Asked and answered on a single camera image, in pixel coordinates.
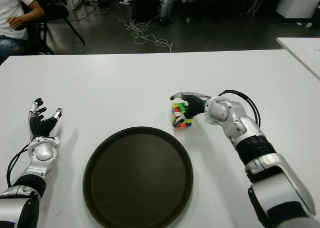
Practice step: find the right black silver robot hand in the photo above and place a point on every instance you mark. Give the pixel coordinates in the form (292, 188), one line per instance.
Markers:
(197, 105)

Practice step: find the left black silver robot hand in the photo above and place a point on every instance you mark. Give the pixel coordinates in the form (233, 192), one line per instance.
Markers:
(40, 126)

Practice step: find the multicoloured Rubik's cube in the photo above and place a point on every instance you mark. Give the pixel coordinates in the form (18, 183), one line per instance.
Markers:
(178, 108)

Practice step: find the right silver black robot arm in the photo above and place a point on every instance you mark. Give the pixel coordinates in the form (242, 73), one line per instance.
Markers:
(221, 111)

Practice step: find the left silver black robot arm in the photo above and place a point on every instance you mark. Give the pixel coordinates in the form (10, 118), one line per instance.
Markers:
(42, 151)

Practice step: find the round dark brown plate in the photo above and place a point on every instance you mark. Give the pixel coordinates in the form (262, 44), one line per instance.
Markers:
(137, 178)

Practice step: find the silver humanoid robot legs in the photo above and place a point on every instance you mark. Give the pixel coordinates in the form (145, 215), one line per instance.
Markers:
(165, 7)

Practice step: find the black office chair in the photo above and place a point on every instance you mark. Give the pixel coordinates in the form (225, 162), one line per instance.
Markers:
(55, 12)

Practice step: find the white side table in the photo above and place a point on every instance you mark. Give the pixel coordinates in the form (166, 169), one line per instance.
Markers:
(300, 52)

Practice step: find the seated person in white shirt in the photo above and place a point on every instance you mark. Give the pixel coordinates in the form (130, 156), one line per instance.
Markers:
(11, 7)

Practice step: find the white power strip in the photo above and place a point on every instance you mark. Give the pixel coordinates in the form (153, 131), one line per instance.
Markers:
(124, 2)

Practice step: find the white paper sheet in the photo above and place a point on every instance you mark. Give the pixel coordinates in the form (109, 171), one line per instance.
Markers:
(313, 52)

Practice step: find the white paper scrap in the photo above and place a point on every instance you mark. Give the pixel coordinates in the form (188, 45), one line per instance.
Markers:
(309, 25)

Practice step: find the white cabinet with black base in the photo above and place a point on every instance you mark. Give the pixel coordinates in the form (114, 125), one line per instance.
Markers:
(297, 2)

